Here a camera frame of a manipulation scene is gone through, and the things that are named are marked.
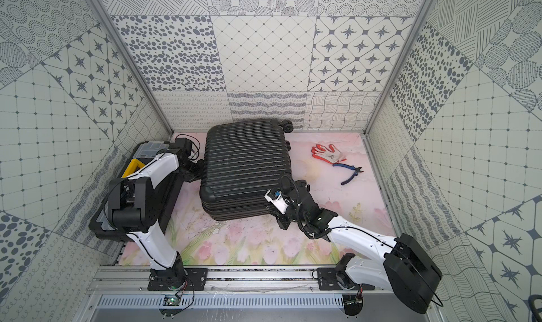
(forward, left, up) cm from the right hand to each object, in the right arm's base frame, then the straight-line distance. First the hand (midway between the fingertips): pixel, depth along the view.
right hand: (271, 211), depth 81 cm
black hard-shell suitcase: (+14, +11, +13) cm, 22 cm away
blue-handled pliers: (+27, -42, -10) cm, 50 cm away
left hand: (+19, +28, -2) cm, 34 cm away
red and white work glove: (+36, -31, -9) cm, 48 cm away
